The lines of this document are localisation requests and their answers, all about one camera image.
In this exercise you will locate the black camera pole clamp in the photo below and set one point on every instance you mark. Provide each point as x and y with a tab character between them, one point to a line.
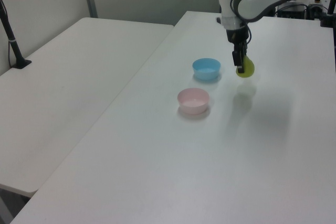
326	19

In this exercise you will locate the blue plastic bowl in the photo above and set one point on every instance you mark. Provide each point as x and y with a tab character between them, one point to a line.
206	70

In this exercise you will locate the pink plastic bowl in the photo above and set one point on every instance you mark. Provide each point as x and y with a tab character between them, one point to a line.
193	102

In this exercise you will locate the white side table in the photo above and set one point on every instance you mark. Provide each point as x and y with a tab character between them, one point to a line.
65	90

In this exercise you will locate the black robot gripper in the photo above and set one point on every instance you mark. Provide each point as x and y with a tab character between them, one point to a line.
237	36

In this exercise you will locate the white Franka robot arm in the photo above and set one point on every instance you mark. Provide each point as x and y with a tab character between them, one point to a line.
252	1

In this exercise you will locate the black background equipment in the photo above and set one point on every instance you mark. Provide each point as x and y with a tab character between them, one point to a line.
296	10

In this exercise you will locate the black camera stand pole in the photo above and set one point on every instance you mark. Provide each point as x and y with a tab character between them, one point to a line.
11	43

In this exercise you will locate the green pear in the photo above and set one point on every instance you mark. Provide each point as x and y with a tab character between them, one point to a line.
249	69

